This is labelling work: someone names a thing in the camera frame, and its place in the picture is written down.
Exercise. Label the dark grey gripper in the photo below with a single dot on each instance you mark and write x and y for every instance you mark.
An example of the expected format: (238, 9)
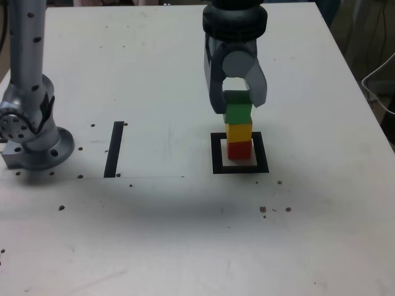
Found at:
(243, 45)

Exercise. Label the green cube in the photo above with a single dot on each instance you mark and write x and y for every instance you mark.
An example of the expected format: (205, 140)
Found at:
(237, 111)

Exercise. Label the yellow cube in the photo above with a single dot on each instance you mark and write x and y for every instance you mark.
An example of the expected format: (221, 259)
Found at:
(239, 132)

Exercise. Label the red cube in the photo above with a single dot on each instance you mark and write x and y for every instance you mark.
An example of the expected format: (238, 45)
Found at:
(239, 150)

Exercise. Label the black tape square outline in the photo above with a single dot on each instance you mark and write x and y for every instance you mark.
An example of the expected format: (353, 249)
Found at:
(216, 154)

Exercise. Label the black tape strip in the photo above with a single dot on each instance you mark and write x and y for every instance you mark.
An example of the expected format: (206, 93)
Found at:
(113, 151)

